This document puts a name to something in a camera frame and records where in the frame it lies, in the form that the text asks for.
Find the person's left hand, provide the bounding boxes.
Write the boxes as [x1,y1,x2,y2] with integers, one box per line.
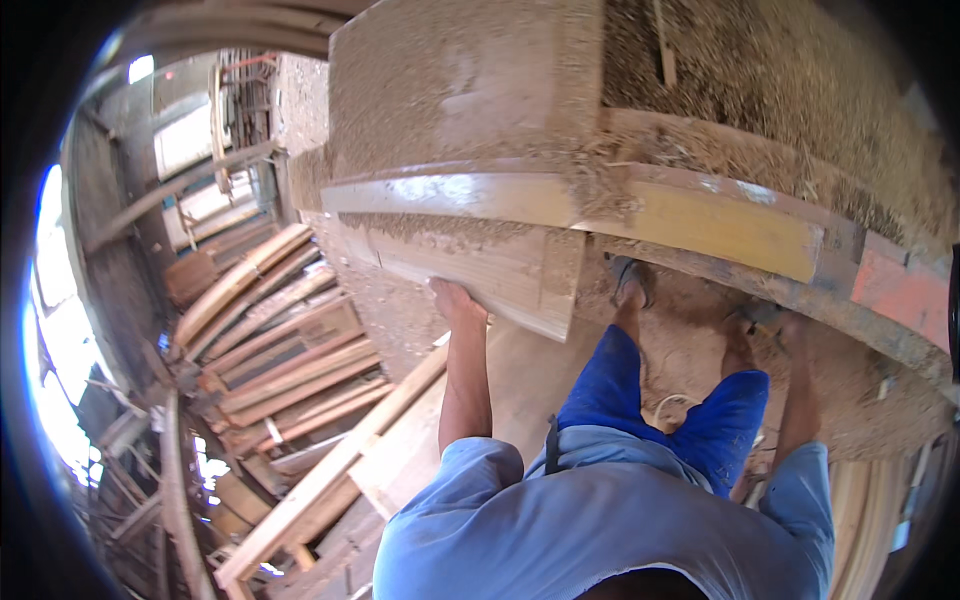
[428,276,491,332]

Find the person's right hand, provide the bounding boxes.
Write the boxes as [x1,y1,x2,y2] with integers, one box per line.
[775,310,816,357]

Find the short wooden board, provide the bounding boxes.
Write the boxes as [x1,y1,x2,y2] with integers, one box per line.
[330,213,587,344]

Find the pile of wooden planks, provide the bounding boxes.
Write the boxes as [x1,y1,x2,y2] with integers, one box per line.
[162,222,396,456]

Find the wide wooden floor board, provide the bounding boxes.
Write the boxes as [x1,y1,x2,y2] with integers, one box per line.
[348,375,451,520]

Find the sawdust-covered woodworking machine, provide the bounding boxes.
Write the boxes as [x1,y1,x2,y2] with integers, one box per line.
[288,0,960,463]

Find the long pale wooden plank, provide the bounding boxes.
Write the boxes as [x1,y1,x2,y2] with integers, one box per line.
[214,336,453,589]

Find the yellow machine fence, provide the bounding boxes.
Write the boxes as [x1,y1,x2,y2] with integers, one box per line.
[321,171,827,285]

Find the person's legs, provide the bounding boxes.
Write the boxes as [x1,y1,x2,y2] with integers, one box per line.
[553,253,786,501]

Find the slanted wooden beam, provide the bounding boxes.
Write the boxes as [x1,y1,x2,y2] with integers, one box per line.
[81,139,280,256]

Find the person's body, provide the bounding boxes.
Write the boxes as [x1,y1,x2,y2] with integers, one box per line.
[372,408,837,600]

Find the thin wooden stick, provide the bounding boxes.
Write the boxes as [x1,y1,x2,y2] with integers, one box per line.
[651,0,678,89]

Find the heap of scrap wood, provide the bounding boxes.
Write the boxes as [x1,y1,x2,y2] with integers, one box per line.
[72,386,226,600]

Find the stack of curved wooden slats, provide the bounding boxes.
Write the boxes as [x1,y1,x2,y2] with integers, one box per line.
[829,450,935,600]

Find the white cable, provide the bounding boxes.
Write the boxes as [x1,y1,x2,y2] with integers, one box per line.
[651,393,694,430]

